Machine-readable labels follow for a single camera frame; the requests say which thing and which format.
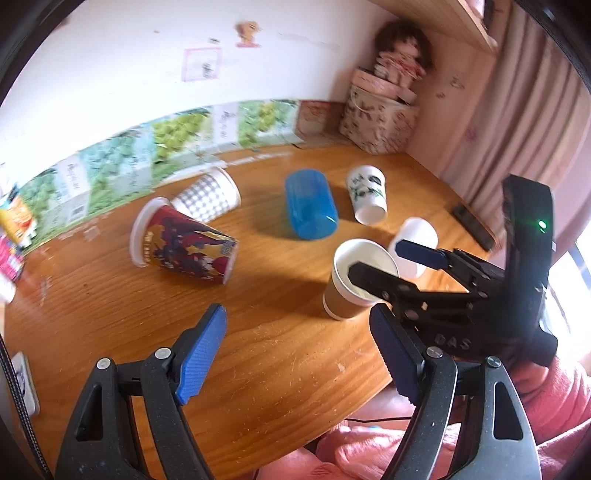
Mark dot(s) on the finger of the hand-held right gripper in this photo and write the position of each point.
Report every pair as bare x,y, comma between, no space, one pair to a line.
418,252
376,280

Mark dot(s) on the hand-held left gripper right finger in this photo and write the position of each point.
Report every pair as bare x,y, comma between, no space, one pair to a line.
396,357

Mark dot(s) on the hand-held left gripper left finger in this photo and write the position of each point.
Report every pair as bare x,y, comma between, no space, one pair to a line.
203,357

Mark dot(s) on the brown paper cup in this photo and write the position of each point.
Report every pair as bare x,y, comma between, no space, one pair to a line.
341,300

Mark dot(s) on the person's right forearm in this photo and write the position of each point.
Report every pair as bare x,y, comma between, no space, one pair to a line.
565,397

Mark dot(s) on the plain white paper cup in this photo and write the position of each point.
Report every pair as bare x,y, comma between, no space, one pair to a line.
421,233

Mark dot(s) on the white cup with leaf print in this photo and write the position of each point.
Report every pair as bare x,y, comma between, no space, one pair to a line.
367,196

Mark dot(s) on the blue plastic cup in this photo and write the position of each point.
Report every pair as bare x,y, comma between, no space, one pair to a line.
309,205

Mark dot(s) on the red cartoon print cup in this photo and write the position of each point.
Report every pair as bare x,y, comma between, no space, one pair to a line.
184,242

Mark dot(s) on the grey checkered paper cup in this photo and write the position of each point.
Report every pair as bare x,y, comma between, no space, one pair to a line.
207,194

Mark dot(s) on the flat black device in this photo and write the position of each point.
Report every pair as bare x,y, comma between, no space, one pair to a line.
473,226

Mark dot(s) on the person's pink clothing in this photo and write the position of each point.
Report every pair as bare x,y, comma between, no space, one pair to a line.
360,452

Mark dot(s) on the floral storage box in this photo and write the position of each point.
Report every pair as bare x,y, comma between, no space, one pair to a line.
376,122

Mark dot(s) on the wooden shelf unit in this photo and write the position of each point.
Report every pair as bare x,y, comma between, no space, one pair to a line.
455,101

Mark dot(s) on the pink curtain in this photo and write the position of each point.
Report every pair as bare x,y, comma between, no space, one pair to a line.
535,115

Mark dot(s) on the round pink box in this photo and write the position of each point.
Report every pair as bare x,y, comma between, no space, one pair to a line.
376,85

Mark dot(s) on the white power strip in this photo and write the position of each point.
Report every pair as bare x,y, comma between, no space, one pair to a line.
24,383

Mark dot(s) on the plush doll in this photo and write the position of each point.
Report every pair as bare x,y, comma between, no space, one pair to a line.
401,55

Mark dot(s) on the pink packet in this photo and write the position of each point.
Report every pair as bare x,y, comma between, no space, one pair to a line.
10,256

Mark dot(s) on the orange snack packet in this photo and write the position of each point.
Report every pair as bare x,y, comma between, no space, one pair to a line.
16,219

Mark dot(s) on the green photo wall strip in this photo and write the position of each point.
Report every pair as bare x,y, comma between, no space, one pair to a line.
180,131

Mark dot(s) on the small cartoon wall sticker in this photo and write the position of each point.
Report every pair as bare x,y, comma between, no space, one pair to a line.
249,33

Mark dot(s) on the pink square wall sticker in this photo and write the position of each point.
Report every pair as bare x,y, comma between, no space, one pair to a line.
202,64

